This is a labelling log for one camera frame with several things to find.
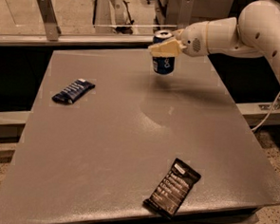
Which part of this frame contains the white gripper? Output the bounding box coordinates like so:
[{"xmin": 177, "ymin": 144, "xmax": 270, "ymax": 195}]
[{"xmin": 148, "ymin": 21, "xmax": 209, "ymax": 58}]

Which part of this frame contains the blue pepsi can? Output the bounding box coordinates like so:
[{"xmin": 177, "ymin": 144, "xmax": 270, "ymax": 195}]
[{"xmin": 152, "ymin": 29, "xmax": 175, "ymax": 75}]

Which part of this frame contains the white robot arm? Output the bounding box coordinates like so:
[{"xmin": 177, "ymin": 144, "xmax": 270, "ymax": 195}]
[{"xmin": 149, "ymin": 0, "xmax": 280, "ymax": 83}]

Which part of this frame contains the blue rxbar blueberry wrapper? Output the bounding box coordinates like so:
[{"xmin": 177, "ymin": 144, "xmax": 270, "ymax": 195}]
[{"xmin": 51, "ymin": 78, "xmax": 95, "ymax": 104}]

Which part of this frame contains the black rxbar chocolate wrapper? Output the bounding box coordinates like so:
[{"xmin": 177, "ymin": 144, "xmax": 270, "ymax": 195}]
[{"xmin": 143, "ymin": 158, "xmax": 201, "ymax": 218}]

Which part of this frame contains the right metal bracket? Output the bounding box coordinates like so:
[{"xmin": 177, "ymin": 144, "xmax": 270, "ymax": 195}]
[{"xmin": 177, "ymin": 0, "xmax": 195, "ymax": 28}]

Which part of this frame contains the metal bracket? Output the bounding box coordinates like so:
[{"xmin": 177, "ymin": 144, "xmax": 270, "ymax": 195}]
[
  {"xmin": 177, "ymin": 0, "xmax": 195, "ymax": 28},
  {"xmin": 36, "ymin": 0, "xmax": 61, "ymax": 41}
]

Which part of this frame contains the metal rail frame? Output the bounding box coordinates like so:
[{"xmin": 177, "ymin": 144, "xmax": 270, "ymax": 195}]
[{"xmin": 0, "ymin": 34, "xmax": 153, "ymax": 47}]

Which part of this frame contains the left metal bracket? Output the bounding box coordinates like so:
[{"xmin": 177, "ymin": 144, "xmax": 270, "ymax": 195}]
[{"xmin": 36, "ymin": 0, "xmax": 61, "ymax": 41}]

